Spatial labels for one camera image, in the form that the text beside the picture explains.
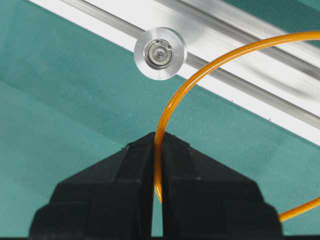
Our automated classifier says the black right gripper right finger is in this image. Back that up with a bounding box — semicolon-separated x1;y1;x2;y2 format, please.
162;133;282;240

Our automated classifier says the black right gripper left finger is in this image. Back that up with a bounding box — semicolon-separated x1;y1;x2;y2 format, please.
29;133;154;240

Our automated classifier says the orange rubber belt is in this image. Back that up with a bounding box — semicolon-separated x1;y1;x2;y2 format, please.
153;31;320;223

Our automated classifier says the upper aluminium pulley shaft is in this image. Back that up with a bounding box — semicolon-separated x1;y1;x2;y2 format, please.
133;27;188;81

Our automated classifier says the green table cloth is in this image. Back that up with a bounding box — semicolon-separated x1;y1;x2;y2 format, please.
0;0;320;237

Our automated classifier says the aluminium extrusion rail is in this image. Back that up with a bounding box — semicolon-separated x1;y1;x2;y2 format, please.
36;0;320;144

